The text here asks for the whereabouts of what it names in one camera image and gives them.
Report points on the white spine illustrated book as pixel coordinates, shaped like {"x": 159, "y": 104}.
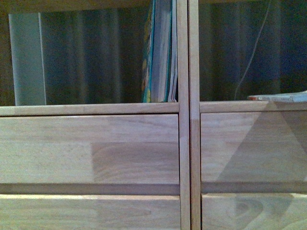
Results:
{"x": 295, "y": 97}

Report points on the left wooden shelf cabinet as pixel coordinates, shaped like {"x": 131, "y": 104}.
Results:
{"x": 181, "y": 109}

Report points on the teal cover upright book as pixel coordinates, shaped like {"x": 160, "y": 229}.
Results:
{"x": 157, "y": 52}

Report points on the thin white upright book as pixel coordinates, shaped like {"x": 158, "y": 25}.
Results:
{"x": 173, "y": 73}

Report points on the upper left wooden drawer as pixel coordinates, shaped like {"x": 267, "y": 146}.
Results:
{"x": 92, "y": 149}

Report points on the wooden drawer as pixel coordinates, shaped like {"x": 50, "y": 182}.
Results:
{"x": 254, "y": 211}
{"x": 90, "y": 212}
{"x": 254, "y": 147}
{"x": 92, "y": 149}

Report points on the upper right wooden drawer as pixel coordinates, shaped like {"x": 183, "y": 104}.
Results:
{"x": 254, "y": 147}

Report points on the lower right wooden drawer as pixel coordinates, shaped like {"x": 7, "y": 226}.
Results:
{"x": 254, "y": 211}

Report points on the lower left wooden drawer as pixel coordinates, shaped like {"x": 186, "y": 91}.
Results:
{"x": 90, "y": 212}

